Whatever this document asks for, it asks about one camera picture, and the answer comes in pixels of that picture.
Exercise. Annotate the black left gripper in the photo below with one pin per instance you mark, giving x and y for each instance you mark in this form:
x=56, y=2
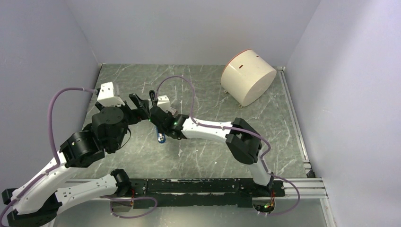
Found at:
x=137, y=114

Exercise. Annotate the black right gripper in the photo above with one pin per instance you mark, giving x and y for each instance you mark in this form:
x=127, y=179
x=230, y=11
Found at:
x=169, y=112

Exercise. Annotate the blue black stapler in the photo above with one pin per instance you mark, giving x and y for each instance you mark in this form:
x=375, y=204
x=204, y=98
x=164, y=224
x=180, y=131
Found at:
x=154, y=118

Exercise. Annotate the red white staple box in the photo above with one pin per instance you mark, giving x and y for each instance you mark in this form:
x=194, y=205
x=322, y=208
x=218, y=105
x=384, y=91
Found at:
x=173, y=111

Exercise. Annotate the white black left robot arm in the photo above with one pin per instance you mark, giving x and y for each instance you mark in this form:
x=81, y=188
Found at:
x=43, y=198

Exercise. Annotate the cream cylindrical container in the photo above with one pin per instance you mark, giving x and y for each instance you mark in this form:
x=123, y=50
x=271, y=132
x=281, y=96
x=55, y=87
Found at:
x=247, y=76

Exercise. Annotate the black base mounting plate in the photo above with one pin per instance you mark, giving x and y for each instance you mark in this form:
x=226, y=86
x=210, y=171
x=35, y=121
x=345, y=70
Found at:
x=241, y=192

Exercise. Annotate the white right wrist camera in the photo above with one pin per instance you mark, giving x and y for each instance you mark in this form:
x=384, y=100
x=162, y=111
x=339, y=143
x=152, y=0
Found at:
x=163, y=103

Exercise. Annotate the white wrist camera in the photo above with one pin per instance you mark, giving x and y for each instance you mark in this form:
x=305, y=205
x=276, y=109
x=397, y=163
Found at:
x=163, y=103
x=109, y=95

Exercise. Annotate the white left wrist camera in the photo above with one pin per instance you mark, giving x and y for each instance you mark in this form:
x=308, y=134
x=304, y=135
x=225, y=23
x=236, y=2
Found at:
x=109, y=95

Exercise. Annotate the aluminium frame rail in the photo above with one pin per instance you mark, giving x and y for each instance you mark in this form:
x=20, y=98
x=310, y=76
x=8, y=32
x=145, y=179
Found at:
x=196, y=88

